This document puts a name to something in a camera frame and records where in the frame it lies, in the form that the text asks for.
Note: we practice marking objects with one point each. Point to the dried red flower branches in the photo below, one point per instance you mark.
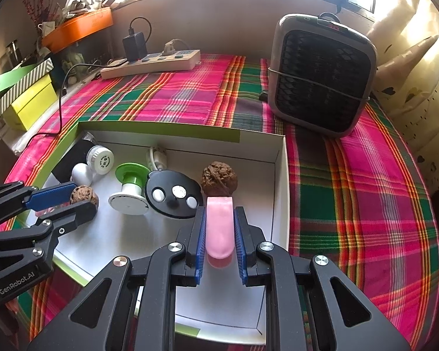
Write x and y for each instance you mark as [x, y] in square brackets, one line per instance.
[27, 0]

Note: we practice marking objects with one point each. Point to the grey plug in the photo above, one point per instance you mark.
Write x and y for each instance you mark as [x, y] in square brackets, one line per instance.
[169, 48]

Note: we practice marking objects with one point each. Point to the glass jar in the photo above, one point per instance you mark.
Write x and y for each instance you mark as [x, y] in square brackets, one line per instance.
[12, 51]

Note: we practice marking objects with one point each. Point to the white round jar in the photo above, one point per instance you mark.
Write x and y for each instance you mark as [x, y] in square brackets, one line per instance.
[101, 160]

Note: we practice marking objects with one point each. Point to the pink green plaid tablecloth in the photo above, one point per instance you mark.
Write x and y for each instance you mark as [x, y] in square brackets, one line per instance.
[351, 190]

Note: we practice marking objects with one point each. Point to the green plush toy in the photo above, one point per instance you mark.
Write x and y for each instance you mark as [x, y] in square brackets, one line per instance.
[73, 60]

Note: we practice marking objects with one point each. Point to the grey black desk heater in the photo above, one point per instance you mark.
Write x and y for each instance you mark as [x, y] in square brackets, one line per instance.
[322, 76]

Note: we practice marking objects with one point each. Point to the green white spool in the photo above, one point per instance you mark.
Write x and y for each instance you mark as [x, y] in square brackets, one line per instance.
[130, 184]

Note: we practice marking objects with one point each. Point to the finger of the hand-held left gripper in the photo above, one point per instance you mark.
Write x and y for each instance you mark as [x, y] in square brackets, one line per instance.
[77, 214]
[53, 193]

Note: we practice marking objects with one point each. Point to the white egg-shaped gadget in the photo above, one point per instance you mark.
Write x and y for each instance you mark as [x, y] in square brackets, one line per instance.
[81, 173]

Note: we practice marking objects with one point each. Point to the yellow-green box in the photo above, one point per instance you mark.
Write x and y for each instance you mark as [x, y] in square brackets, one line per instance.
[29, 111]

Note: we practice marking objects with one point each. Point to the orange box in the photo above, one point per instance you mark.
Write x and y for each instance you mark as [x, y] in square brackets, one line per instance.
[80, 25]

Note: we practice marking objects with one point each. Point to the black charger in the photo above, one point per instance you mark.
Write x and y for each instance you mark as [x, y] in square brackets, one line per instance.
[134, 47]

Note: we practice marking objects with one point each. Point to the striped box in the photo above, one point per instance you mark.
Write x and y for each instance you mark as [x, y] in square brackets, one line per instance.
[22, 84]

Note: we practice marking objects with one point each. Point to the small black plug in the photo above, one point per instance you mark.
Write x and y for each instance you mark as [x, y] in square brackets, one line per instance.
[263, 96]

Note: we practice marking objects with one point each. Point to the brown walnut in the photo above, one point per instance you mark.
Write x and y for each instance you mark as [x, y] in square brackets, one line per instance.
[219, 179]
[84, 194]

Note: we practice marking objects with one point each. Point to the white mug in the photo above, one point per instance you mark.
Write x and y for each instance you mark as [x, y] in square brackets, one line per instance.
[45, 27]

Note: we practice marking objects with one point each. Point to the green white cardboard box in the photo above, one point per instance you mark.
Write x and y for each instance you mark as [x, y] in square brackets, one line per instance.
[131, 241]

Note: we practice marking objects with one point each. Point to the pink plastic clip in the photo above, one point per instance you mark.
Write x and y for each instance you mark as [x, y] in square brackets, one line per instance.
[219, 226]

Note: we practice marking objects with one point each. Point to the beige power strip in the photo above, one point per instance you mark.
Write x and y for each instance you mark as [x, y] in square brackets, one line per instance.
[161, 64]

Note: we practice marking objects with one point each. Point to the cream heart print curtain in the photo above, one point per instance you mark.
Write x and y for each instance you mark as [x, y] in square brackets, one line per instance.
[413, 80]

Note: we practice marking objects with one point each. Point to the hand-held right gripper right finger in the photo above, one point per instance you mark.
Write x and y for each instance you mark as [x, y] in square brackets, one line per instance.
[239, 248]

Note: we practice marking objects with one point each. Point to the black rectangular device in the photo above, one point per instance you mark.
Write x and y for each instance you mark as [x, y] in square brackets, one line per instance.
[71, 162]

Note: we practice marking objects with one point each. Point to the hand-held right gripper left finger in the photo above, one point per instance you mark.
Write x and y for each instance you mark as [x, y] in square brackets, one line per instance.
[201, 248]

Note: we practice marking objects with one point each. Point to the black oval disc gadget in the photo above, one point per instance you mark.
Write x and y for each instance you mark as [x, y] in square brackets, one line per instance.
[168, 181]

